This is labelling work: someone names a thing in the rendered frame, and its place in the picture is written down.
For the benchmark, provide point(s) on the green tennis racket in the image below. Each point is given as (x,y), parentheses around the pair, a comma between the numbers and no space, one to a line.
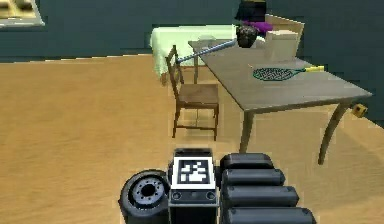
(276,73)

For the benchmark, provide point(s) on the brown wooden chair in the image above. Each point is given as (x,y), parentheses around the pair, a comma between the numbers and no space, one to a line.
(195,96)

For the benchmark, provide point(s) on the framed wall picture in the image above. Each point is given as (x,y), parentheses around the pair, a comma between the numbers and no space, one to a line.
(18,13)

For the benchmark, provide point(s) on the purple cloth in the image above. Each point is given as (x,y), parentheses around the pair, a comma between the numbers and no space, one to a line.
(258,26)

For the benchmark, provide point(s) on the small yellow cube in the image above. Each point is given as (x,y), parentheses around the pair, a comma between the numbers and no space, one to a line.
(360,110)

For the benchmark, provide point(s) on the grey wooden table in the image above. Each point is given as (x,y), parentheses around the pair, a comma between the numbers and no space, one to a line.
(283,86)

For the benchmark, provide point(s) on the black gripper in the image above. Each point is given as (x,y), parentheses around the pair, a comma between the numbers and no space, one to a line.
(145,196)

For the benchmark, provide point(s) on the blue baseball bat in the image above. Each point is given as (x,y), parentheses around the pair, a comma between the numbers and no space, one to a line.
(206,50)

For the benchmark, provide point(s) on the beige cardboard box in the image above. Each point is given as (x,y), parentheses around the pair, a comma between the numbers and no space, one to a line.
(281,43)

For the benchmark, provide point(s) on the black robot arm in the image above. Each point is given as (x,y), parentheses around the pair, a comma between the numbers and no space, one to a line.
(246,190)

